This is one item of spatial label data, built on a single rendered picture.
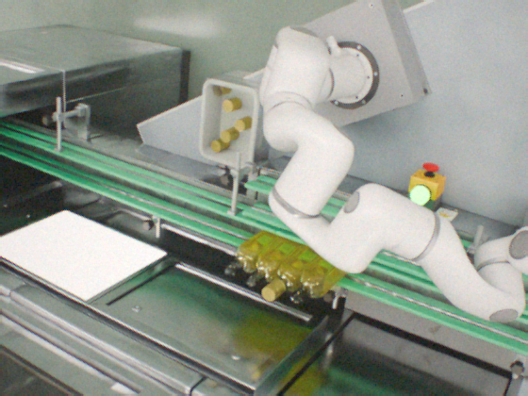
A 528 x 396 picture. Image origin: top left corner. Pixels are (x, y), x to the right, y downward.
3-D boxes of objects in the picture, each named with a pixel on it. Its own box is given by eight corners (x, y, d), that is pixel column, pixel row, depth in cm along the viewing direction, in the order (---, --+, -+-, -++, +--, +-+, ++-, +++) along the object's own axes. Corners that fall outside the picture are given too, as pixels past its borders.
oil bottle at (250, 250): (274, 238, 168) (229, 269, 151) (277, 219, 166) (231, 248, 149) (293, 244, 166) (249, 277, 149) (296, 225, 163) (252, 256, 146)
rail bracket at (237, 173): (243, 203, 170) (216, 219, 160) (249, 143, 163) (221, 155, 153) (253, 206, 168) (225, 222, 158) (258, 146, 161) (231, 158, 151)
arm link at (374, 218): (414, 174, 107) (365, 239, 113) (307, 120, 100) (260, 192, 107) (441, 228, 93) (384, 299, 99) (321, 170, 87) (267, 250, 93)
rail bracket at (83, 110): (93, 136, 206) (40, 153, 188) (93, 86, 199) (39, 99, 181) (104, 140, 204) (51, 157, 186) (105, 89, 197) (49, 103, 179)
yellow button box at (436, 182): (415, 193, 158) (404, 203, 152) (420, 165, 155) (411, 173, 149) (441, 202, 155) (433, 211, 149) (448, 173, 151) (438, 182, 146)
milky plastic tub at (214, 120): (215, 148, 185) (197, 156, 178) (222, 73, 176) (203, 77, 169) (267, 164, 178) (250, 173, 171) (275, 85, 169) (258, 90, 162)
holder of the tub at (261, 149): (215, 165, 188) (200, 173, 182) (222, 73, 177) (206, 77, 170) (265, 181, 180) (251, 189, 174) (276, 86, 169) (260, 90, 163)
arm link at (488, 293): (400, 225, 104) (493, 271, 110) (401, 292, 96) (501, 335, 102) (434, 199, 98) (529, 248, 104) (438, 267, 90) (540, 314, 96)
